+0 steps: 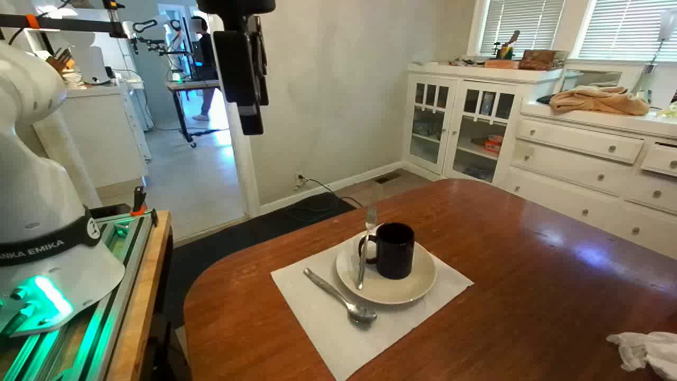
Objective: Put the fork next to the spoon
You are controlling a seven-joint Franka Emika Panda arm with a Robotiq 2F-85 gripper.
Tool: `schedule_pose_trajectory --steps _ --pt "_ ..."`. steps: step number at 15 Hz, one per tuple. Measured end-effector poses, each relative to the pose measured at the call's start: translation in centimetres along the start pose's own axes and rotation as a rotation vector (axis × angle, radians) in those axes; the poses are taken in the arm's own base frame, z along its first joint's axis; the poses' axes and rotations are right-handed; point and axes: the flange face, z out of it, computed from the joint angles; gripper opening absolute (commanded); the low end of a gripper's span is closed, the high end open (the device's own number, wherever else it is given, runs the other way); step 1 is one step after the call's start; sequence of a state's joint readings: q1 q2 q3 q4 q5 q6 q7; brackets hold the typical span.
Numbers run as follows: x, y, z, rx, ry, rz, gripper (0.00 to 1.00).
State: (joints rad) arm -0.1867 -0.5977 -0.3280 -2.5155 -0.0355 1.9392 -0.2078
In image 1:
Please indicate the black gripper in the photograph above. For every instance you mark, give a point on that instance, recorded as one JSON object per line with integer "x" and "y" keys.
{"x": 241, "y": 57}

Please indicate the silver fork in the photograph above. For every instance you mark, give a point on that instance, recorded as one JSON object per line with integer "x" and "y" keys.
{"x": 369, "y": 225}

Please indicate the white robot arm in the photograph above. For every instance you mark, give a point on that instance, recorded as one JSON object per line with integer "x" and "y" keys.
{"x": 53, "y": 261}

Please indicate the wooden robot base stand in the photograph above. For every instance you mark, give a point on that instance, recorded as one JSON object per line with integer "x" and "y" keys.
{"x": 45, "y": 337}

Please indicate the silver spoon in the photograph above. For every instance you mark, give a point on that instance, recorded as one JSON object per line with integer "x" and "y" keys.
{"x": 357, "y": 313}

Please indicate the white glass-door cabinet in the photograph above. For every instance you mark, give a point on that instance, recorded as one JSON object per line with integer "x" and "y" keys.
{"x": 459, "y": 119}

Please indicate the black mug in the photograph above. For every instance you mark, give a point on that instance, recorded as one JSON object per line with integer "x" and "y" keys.
{"x": 394, "y": 249}

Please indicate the cream round plate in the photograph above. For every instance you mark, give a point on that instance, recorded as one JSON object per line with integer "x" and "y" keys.
{"x": 380, "y": 288}

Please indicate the wooden box on cabinet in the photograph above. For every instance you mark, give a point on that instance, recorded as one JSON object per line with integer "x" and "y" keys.
{"x": 542, "y": 60}

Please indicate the white paper placemat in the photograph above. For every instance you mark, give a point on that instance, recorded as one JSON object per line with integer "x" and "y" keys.
{"x": 341, "y": 343}

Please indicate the brown folded fabric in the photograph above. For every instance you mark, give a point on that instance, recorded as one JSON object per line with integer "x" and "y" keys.
{"x": 611, "y": 99}

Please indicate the white drawer dresser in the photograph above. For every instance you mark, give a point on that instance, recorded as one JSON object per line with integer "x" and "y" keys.
{"x": 606, "y": 170}

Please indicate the white crumpled cloth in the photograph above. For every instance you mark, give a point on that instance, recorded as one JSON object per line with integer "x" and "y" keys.
{"x": 655, "y": 349}

